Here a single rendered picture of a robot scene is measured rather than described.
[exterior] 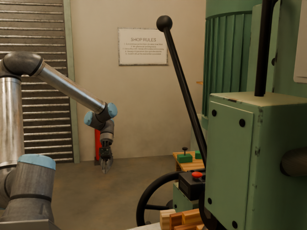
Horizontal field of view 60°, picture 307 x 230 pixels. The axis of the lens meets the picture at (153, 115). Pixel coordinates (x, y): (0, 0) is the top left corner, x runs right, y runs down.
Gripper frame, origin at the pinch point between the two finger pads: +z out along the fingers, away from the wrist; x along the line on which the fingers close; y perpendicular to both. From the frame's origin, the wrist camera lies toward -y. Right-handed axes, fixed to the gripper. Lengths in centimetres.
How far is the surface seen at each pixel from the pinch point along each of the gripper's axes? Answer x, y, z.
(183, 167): 53, -33, -13
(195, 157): 65, -45, -25
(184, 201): 39, 82, 40
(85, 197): -38, -103, -13
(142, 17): 24, -56, -219
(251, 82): 47, 126, 33
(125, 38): 2, -69, -198
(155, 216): 29, -82, 11
